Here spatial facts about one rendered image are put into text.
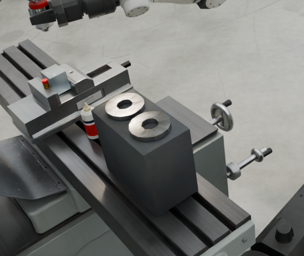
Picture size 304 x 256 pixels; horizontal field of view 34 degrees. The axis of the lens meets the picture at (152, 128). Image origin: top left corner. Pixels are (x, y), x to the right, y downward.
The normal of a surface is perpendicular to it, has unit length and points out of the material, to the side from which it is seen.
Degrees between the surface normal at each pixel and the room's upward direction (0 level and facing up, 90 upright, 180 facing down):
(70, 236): 90
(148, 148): 0
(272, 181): 0
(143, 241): 0
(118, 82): 90
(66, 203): 90
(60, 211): 90
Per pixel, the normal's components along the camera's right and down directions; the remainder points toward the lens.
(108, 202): -0.15, -0.77
